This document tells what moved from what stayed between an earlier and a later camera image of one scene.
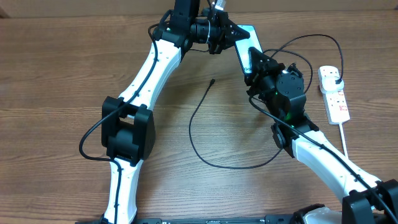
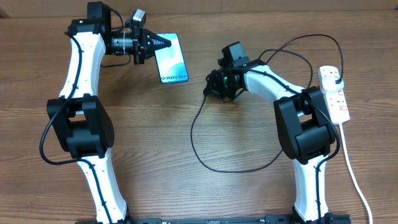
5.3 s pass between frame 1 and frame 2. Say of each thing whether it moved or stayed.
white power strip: stayed
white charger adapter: stayed
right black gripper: moved
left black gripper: moved
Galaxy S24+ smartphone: moved
